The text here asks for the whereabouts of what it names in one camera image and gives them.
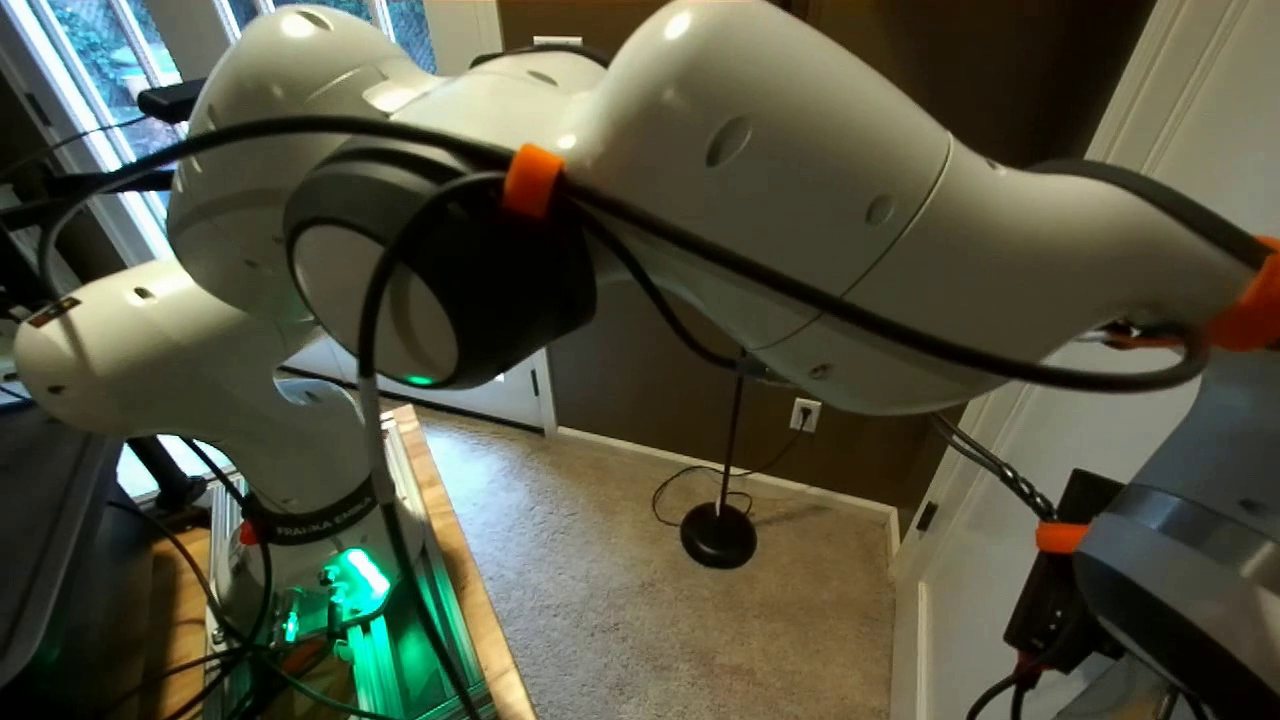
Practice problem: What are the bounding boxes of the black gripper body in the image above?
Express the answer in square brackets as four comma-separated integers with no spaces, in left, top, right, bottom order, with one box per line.
[1078,353,1280,720]

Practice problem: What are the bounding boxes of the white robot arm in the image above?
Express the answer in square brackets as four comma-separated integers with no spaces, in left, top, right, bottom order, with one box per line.
[14,0,1280,720]

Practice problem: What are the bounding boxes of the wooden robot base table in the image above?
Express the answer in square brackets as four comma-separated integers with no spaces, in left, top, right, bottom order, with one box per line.
[139,406,536,720]

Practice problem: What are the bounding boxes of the black floor lamp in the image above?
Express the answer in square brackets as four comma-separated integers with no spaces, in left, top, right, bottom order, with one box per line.
[675,364,760,575]

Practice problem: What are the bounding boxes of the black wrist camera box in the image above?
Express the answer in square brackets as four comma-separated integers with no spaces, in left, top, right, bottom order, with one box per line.
[1003,470,1120,673]

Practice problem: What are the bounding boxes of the white wall outlet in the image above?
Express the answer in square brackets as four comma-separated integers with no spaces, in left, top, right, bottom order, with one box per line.
[788,396,823,437]

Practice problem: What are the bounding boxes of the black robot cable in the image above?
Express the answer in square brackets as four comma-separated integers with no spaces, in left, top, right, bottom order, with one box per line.
[35,114,1280,720]

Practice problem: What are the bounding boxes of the black camera on stand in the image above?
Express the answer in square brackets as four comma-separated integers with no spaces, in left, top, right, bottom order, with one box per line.
[137,81,205,123]

